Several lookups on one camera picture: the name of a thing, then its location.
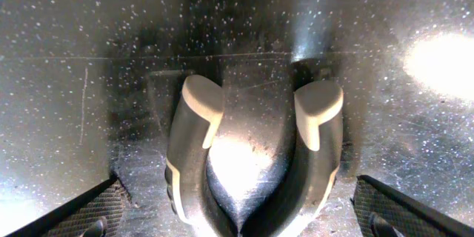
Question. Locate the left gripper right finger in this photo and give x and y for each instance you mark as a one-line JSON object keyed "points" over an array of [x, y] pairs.
{"points": [[389, 207]]}

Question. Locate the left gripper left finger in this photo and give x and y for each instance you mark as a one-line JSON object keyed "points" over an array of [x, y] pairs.
{"points": [[94, 211]]}

